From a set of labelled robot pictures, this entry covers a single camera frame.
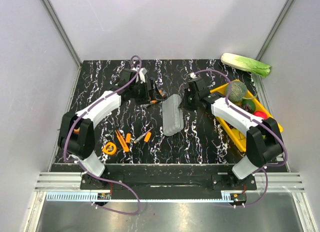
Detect orange utility knife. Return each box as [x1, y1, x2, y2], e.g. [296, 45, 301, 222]
[115, 130, 130, 153]

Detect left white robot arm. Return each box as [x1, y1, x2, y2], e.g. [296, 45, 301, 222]
[57, 68, 163, 190]

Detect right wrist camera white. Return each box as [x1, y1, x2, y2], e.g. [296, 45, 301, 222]
[189, 73, 197, 79]

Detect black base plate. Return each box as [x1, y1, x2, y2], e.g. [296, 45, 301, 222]
[79, 163, 258, 192]

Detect toy napa cabbage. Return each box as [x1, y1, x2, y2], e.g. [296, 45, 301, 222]
[220, 52, 271, 78]

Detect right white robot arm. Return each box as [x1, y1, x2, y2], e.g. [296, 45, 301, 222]
[180, 77, 284, 190]

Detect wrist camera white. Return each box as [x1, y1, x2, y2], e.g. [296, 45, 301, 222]
[135, 67, 148, 84]
[189, 73, 197, 79]

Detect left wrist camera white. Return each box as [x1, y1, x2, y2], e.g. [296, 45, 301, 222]
[135, 67, 148, 84]

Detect orange handled pliers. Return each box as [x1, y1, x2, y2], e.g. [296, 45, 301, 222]
[143, 89, 168, 108]

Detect orange handled screwdriver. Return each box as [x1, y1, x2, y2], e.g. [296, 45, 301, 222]
[133, 127, 153, 144]

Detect toy green avocado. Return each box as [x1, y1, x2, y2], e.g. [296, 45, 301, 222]
[241, 99, 256, 114]

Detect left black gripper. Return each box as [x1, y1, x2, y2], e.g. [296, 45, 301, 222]
[130, 79, 164, 106]

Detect toy red apple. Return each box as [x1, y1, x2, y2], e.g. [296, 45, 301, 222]
[253, 110, 268, 120]

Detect grey plastic tool case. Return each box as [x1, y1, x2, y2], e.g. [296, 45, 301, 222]
[162, 94, 184, 137]

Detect orange tape measure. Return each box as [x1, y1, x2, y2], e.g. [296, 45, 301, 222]
[101, 141, 117, 156]

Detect short orange screwdriver handle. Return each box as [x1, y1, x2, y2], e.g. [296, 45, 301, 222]
[125, 133, 131, 144]

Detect toy cantaloupe melon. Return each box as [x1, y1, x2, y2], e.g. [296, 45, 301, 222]
[224, 80, 248, 103]

